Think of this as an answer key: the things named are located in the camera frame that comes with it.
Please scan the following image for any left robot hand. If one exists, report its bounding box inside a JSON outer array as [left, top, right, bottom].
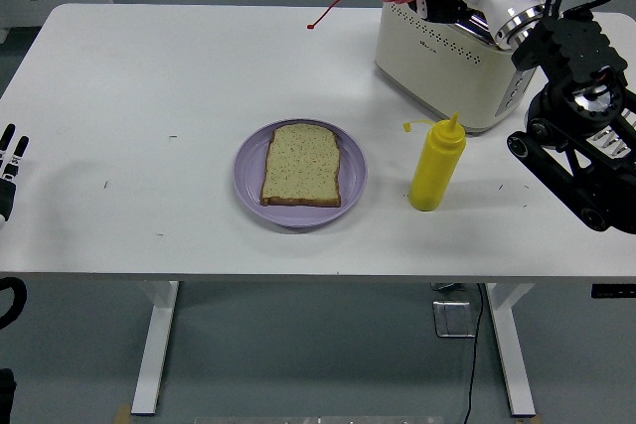
[[0, 123, 30, 231]]

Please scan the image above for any slice of bread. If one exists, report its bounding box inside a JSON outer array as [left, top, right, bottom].
[[259, 123, 343, 209]]

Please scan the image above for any cream and chrome toaster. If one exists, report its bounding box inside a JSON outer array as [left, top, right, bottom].
[[373, 0, 539, 136]]

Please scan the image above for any yellow squeeze bottle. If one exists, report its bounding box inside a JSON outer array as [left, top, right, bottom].
[[401, 111, 467, 212]]

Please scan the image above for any white table leg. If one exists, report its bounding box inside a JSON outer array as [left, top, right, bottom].
[[130, 280, 181, 416], [485, 283, 538, 418]]

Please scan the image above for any purple plate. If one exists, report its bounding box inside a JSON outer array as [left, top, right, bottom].
[[233, 118, 369, 230]]

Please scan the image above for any black table control panel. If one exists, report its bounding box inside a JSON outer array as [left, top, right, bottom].
[[590, 283, 636, 299]]

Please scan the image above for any metal floor socket plate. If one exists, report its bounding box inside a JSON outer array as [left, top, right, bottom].
[[431, 299, 478, 340]]

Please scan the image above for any black floor cable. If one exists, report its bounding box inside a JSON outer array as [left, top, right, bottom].
[[461, 283, 487, 424]]

